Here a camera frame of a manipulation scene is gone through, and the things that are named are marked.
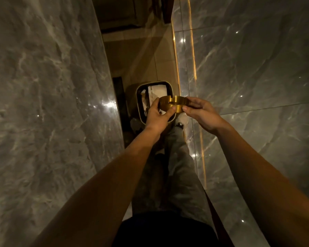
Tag white-rimmed trash bin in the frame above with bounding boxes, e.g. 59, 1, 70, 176
126, 81, 177, 125

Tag dark wooden furniture panel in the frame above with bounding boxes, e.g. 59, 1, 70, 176
161, 0, 176, 24

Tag person's right forearm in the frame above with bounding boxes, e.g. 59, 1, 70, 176
216, 124, 309, 247

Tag round gold metal ashtray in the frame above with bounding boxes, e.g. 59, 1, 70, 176
158, 96, 191, 114

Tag person's left forearm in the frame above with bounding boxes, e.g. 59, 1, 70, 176
28, 126, 162, 247

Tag person's black shirt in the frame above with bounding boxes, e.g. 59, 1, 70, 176
111, 211, 235, 247

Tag person's right hand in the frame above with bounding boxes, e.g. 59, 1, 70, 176
182, 97, 231, 137

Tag person's left hand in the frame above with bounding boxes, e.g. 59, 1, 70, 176
145, 98, 176, 137

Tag person's grey trousers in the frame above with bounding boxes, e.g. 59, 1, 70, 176
131, 123, 215, 230

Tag crumpled white tissue paper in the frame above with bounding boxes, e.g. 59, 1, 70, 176
141, 84, 168, 116

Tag person's shoe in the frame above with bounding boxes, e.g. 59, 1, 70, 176
174, 113, 190, 130

